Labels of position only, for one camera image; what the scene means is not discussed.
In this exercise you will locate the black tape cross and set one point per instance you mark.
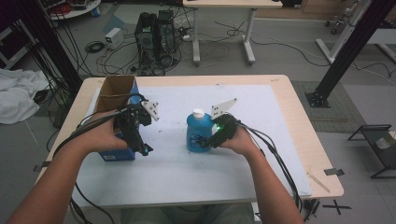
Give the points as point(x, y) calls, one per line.
point(336, 207)

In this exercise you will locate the grey floor mat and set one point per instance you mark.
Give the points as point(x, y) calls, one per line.
point(348, 115)

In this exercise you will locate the small white box device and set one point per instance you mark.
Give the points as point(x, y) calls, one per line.
point(113, 38)

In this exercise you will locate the white table mat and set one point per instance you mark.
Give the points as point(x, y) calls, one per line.
point(186, 177)

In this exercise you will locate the grey tape strip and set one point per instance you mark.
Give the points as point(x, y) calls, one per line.
point(42, 166)

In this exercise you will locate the white metal stand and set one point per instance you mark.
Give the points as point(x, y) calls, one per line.
point(342, 34)

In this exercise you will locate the person's left hand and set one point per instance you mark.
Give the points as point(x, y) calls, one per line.
point(99, 137)

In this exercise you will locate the black metal post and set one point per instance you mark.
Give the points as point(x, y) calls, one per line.
point(46, 40)
point(348, 53)

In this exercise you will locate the round white table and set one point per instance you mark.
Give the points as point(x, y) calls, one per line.
point(74, 11)

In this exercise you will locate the black computer tower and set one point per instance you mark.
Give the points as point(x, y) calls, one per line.
point(145, 37)
point(167, 31)

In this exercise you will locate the white table leg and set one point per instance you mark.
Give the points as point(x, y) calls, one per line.
point(255, 214)

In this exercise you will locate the person's right hand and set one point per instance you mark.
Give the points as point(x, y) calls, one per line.
point(241, 143)

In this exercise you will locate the grey tape piece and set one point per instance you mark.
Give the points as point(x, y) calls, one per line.
point(333, 171)

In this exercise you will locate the white cloth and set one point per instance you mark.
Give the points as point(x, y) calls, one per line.
point(18, 93)

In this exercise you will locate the white-legged wooden desk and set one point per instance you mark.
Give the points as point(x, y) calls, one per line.
point(232, 3)

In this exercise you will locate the black clamp under table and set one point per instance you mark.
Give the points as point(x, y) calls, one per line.
point(311, 206)

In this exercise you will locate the blue cardboard box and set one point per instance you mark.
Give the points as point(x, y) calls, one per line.
point(115, 88)

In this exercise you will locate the blue bottle with white cap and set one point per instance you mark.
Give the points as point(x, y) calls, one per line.
point(197, 127)

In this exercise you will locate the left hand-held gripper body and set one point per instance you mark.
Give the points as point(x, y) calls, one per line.
point(132, 119)

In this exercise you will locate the thin wooden stick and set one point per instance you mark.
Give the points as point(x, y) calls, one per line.
point(319, 183)

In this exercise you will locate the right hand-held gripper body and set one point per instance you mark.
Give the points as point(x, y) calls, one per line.
point(225, 129)

